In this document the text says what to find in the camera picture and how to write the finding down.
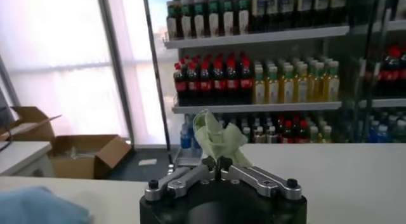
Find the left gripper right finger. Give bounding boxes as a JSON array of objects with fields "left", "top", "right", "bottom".
[{"left": 218, "top": 154, "right": 303, "bottom": 201}]

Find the blue folded cloth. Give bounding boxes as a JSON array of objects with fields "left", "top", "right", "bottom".
[{"left": 0, "top": 186, "right": 93, "bottom": 224}]

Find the dark bottle white cap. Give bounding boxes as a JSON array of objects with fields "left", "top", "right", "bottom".
[
  {"left": 253, "top": 126, "right": 266, "bottom": 144},
  {"left": 266, "top": 126, "right": 278, "bottom": 144}
]

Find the clear plastic packaging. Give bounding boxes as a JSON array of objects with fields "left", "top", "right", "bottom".
[{"left": 63, "top": 145, "right": 96, "bottom": 159}]

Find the blue drink bottle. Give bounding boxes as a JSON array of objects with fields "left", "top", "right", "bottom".
[{"left": 180, "top": 122, "right": 191, "bottom": 150}]

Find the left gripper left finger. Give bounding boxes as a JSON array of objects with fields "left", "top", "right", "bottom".
[{"left": 144, "top": 154, "right": 218, "bottom": 202}]

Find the cola bottle red cap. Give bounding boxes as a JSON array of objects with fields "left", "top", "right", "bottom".
[
  {"left": 199, "top": 60, "right": 213, "bottom": 105},
  {"left": 379, "top": 46, "right": 400, "bottom": 98},
  {"left": 186, "top": 62, "right": 200, "bottom": 105},
  {"left": 297, "top": 119, "right": 310, "bottom": 144},
  {"left": 173, "top": 62, "right": 188, "bottom": 105},
  {"left": 239, "top": 57, "right": 254, "bottom": 105},
  {"left": 281, "top": 120, "right": 294, "bottom": 144},
  {"left": 212, "top": 59, "right": 226, "bottom": 105},
  {"left": 225, "top": 58, "right": 240, "bottom": 105}
]

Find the open cardboard box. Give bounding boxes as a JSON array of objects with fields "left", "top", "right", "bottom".
[
  {"left": 47, "top": 135, "right": 133, "bottom": 180},
  {"left": 0, "top": 106, "right": 63, "bottom": 143}
]

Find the black slanted pole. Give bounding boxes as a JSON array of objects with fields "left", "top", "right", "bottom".
[{"left": 141, "top": 0, "right": 174, "bottom": 165}]

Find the dark bottle blue white label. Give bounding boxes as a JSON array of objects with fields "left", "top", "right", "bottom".
[
  {"left": 279, "top": 0, "right": 296, "bottom": 31},
  {"left": 329, "top": 0, "right": 348, "bottom": 26},
  {"left": 265, "top": 0, "right": 280, "bottom": 32},
  {"left": 296, "top": 0, "right": 313, "bottom": 29},
  {"left": 313, "top": 0, "right": 331, "bottom": 28},
  {"left": 251, "top": 0, "right": 266, "bottom": 33}
]

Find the green polo shirt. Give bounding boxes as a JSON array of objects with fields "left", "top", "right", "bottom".
[{"left": 192, "top": 109, "right": 253, "bottom": 168}]

